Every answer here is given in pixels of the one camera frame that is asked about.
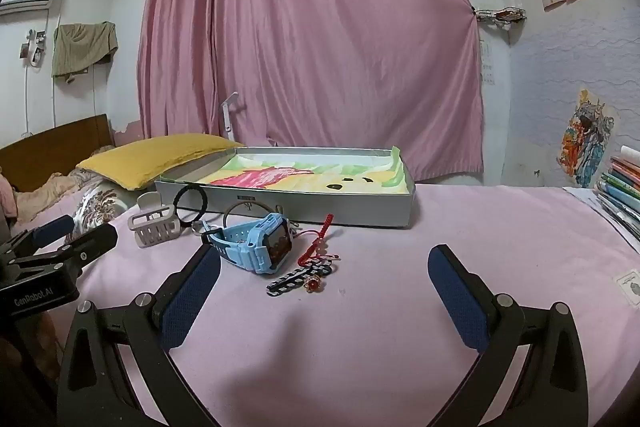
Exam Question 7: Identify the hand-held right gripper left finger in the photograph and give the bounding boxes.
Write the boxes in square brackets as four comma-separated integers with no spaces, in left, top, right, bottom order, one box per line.
[56,243,223,427]

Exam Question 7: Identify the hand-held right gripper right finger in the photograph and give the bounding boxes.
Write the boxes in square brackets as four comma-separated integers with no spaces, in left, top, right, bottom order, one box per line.
[427,243,588,427]

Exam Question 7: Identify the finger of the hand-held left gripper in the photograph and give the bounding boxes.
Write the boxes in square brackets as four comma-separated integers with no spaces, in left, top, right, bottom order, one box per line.
[7,222,119,280]
[10,214,76,258]

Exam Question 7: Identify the blue smartwatch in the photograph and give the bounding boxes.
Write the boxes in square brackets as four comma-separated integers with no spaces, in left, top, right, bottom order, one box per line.
[201,213,301,277]

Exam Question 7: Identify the black hair tie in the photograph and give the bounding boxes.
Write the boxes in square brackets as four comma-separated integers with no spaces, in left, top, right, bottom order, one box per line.
[173,184,207,228]

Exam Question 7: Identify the thin brown ring bracelet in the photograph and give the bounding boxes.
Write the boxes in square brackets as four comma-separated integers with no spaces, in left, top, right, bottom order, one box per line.
[223,201,275,233]

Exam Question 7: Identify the grey shallow box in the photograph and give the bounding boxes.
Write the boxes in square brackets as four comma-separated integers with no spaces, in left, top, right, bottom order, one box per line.
[154,146,417,229]

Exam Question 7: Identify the red string bracelet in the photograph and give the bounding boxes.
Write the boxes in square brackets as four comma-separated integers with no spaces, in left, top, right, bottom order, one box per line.
[295,213,342,269]

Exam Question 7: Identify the floral patterned pillow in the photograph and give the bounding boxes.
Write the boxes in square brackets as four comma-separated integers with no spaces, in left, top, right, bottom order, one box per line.
[65,179,126,243]

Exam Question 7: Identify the beige crumpled blanket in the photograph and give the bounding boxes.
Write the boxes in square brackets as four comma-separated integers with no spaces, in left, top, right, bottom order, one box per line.
[10,167,101,223]

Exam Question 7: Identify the wooden headboard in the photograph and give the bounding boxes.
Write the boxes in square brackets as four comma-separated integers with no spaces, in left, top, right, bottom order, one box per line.
[0,113,115,192]

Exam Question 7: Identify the yellow pillow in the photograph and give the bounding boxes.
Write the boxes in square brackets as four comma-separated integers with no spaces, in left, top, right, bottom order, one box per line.
[75,133,246,192]

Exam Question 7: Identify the pink table cloth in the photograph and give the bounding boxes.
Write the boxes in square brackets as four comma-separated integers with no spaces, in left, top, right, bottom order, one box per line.
[47,182,640,427]

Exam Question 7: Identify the colourful painted metal tray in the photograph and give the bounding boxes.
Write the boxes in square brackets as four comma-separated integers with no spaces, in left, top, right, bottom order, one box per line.
[197,147,412,196]

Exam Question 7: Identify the white paper sheets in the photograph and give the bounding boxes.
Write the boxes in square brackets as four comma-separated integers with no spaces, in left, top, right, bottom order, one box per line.
[562,186,631,228]

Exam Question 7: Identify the small white card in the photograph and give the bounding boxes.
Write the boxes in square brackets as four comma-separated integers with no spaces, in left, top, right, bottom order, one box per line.
[614,269,640,308]

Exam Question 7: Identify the green hanging cloth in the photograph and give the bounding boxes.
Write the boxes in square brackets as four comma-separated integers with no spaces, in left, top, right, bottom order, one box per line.
[51,22,119,84]

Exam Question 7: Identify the stack of books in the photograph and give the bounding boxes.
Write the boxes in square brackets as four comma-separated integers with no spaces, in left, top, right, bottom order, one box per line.
[595,144,640,253]

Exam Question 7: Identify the pink curtain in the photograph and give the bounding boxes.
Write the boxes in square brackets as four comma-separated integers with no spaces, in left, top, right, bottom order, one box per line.
[137,0,485,182]

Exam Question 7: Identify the colourful wall drawing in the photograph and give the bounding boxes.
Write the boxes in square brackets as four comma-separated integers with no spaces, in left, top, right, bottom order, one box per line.
[557,88,621,188]

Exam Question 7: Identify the wire wall rack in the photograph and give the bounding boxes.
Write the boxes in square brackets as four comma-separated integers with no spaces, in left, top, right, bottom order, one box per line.
[474,7,527,28]

